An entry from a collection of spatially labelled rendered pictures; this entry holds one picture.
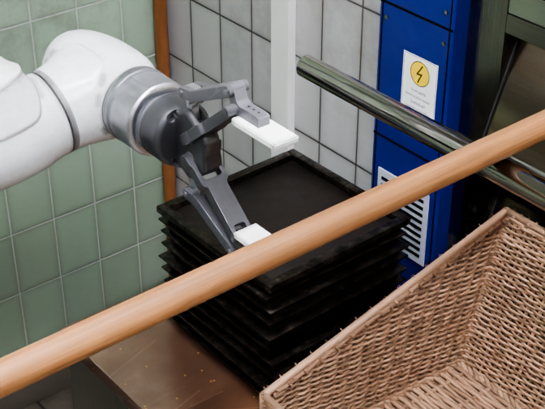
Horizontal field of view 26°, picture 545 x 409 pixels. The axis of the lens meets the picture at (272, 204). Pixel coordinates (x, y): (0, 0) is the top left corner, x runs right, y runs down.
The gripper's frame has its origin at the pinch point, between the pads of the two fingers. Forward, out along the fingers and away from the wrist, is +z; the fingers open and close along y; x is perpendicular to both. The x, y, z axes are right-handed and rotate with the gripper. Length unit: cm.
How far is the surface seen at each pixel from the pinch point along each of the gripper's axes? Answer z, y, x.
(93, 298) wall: -114, 98, -39
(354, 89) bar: -15.9, 1.9, -24.3
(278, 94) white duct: -74, 37, -60
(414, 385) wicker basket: -18, 60, -42
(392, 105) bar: -9.7, 1.6, -24.8
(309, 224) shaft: 7.0, -1.5, 2.0
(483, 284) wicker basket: -18, 46, -55
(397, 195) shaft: 7.8, -0.9, -8.6
